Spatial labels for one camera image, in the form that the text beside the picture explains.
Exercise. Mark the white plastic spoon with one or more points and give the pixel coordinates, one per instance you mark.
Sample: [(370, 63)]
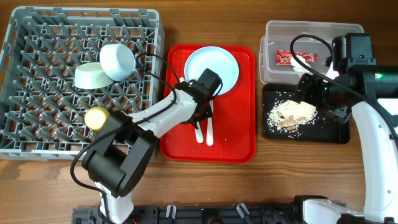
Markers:
[(198, 133)]

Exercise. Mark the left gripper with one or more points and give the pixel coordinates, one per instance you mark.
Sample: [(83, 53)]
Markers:
[(208, 115)]

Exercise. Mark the light blue bowl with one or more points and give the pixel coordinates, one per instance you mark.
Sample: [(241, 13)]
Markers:
[(117, 61)]

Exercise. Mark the yellow plastic cup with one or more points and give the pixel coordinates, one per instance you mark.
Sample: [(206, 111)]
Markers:
[(95, 118)]

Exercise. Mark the red plastic tray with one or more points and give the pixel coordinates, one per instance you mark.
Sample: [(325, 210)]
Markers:
[(234, 122)]

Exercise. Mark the green bowl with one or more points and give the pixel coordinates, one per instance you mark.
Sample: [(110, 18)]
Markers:
[(90, 76)]

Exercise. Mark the light blue plate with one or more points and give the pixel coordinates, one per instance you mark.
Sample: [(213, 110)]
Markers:
[(217, 60)]

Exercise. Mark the black tray bin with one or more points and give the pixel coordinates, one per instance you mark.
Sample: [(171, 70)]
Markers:
[(325, 128)]

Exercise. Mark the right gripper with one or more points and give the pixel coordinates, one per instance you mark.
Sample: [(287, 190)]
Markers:
[(306, 91)]

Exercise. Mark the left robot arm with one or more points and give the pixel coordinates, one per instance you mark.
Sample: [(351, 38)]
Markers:
[(117, 158)]

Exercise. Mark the clear plastic bin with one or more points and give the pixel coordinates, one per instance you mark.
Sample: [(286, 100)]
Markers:
[(279, 35)]

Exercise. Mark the white plastic fork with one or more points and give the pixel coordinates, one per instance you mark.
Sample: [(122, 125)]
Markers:
[(209, 132)]

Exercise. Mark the rice and food scraps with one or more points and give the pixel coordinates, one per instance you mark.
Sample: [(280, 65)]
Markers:
[(287, 117)]

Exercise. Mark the grey dishwasher rack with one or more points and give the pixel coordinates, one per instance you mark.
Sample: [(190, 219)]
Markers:
[(42, 111)]

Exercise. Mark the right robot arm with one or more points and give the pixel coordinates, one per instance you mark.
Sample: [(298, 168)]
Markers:
[(368, 93)]

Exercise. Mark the red snack wrapper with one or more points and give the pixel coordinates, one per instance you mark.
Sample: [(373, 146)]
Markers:
[(283, 57)]

